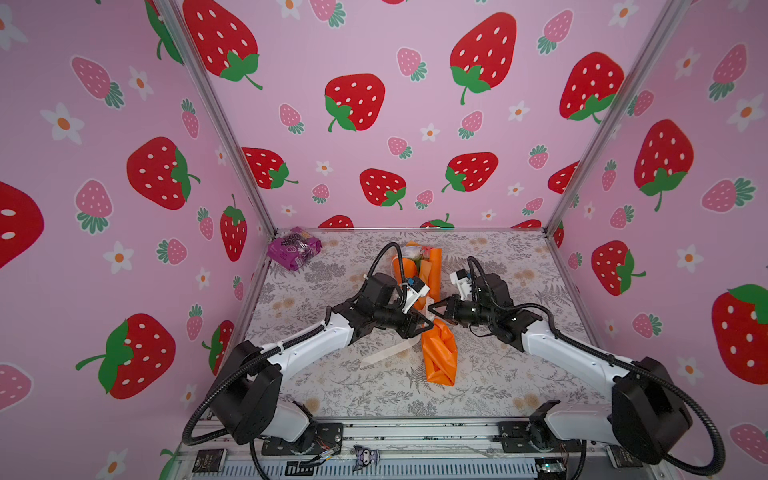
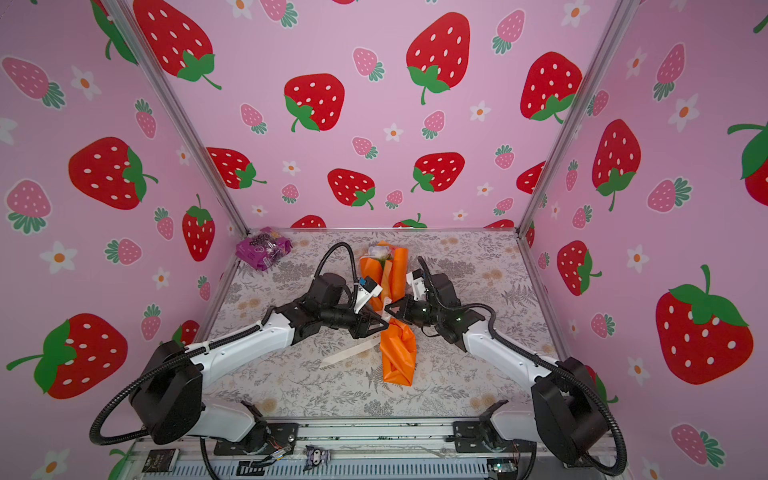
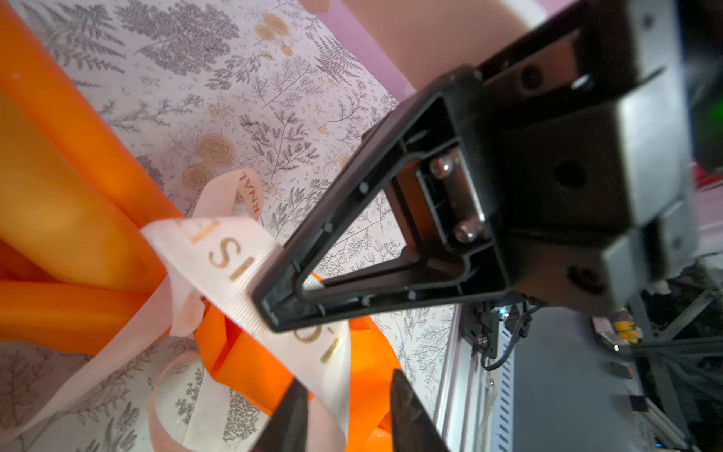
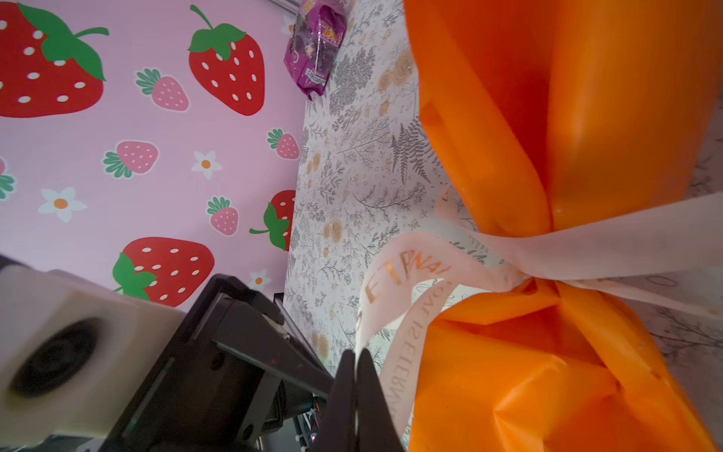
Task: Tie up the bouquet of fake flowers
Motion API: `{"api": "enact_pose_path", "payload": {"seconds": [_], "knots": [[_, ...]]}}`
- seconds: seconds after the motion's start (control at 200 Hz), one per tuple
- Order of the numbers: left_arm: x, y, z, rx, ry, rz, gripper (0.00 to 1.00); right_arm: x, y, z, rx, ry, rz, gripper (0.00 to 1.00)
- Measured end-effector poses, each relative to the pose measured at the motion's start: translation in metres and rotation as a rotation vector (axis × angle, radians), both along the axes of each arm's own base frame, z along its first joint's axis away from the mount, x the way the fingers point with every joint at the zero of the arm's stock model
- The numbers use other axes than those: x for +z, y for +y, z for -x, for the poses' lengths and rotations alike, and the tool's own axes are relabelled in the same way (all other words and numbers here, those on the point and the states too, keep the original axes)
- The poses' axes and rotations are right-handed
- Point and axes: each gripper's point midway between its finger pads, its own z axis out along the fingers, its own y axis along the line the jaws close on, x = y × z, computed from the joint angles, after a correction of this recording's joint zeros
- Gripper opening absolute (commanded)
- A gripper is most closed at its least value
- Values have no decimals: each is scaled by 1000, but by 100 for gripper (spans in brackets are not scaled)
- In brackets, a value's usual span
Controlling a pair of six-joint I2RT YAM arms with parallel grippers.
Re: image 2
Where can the white ribbon strip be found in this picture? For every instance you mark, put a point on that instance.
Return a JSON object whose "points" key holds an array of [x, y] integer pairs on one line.
{"points": [[349, 352]]}

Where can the purple plastic snack bag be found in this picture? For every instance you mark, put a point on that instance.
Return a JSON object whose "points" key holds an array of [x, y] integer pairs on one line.
{"points": [[263, 251]]}

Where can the left black label plate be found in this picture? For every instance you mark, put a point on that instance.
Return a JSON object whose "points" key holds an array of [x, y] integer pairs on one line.
{"points": [[160, 461]]}

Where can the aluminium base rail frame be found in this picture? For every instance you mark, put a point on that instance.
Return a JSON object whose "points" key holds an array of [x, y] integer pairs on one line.
{"points": [[363, 448]]}

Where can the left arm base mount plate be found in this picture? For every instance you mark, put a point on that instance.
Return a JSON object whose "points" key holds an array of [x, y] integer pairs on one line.
{"points": [[263, 440]]}

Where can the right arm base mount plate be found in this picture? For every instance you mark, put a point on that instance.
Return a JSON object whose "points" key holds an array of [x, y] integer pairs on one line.
{"points": [[475, 436]]}

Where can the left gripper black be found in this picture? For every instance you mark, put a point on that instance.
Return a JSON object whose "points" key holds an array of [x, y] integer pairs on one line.
{"points": [[363, 323]]}

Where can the small purple figure charm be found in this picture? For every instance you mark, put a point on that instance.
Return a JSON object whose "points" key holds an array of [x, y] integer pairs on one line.
{"points": [[316, 457]]}

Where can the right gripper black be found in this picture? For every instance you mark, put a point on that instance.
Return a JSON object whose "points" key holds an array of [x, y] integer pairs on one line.
{"points": [[403, 312]]}

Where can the orange wrapping paper sheet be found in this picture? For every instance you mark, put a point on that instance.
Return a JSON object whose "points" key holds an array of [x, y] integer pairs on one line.
{"points": [[388, 266]]}

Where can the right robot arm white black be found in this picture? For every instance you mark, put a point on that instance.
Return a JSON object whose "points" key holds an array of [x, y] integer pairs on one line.
{"points": [[572, 420]]}

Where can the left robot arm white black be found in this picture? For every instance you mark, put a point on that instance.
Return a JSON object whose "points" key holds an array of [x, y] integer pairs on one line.
{"points": [[169, 396]]}

